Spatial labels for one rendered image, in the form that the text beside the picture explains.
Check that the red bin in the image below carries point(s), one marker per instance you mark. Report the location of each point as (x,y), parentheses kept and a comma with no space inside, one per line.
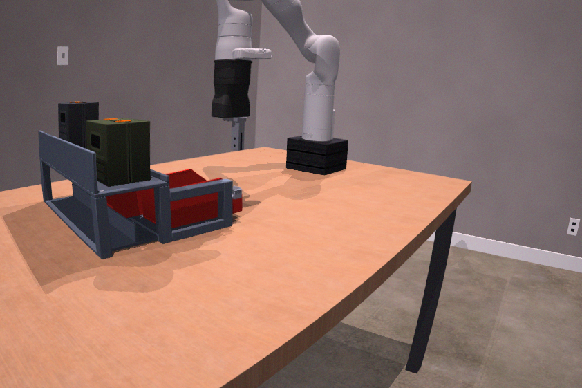
(188,210)
(128,204)

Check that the black case with orange latches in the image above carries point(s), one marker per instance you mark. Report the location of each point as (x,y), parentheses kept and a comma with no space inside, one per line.
(72,118)

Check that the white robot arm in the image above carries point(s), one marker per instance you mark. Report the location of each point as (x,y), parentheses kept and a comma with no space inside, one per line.
(318,112)

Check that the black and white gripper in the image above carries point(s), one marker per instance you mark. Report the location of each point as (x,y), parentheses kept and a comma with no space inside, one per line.
(231,82)

